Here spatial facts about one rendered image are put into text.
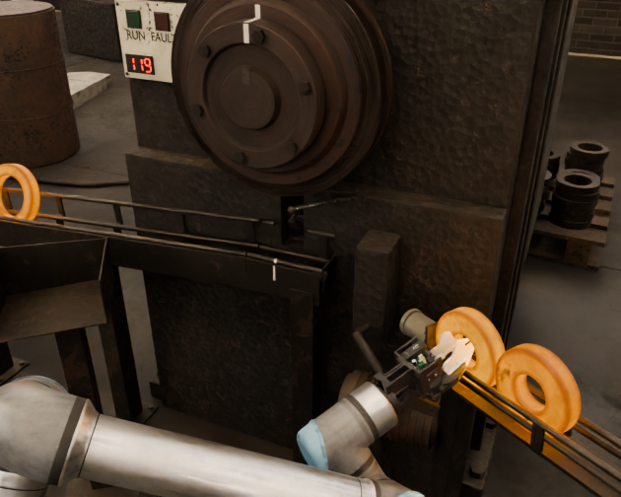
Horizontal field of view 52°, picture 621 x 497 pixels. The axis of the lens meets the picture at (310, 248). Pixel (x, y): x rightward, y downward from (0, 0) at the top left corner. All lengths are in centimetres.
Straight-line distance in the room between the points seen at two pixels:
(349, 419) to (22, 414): 51
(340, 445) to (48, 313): 82
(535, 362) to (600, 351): 147
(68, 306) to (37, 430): 75
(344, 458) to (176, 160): 88
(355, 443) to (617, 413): 135
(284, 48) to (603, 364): 174
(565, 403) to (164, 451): 62
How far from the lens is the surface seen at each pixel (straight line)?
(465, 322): 121
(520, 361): 114
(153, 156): 169
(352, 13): 122
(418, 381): 115
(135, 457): 91
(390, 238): 140
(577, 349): 255
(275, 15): 124
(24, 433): 91
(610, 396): 238
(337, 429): 110
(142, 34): 163
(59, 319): 158
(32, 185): 197
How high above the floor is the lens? 146
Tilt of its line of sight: 29 degrees down
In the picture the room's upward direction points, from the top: straight up
